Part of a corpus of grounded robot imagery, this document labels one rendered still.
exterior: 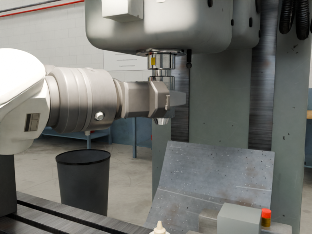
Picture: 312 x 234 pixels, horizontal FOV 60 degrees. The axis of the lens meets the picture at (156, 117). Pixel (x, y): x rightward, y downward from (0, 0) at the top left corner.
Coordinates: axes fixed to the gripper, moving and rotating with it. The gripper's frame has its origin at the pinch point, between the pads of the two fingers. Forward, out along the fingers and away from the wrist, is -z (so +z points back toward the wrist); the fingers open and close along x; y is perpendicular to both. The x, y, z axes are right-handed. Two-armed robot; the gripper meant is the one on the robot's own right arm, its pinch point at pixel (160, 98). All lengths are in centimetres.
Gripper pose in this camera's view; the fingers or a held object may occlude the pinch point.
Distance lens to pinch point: 46.6
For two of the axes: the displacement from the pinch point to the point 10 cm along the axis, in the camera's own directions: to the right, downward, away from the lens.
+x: -6.0, -0.9, 7.9
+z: -8.0, 0.6, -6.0
